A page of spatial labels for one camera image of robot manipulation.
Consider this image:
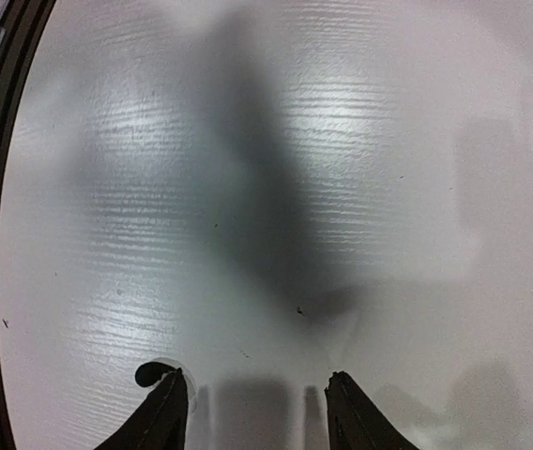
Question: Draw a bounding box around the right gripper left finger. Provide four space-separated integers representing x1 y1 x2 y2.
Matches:
96 367 188 450

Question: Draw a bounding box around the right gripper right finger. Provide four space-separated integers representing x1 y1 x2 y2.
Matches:
325 371 418 450

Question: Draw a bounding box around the black earbud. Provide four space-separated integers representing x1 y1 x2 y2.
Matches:
134 361 175 388

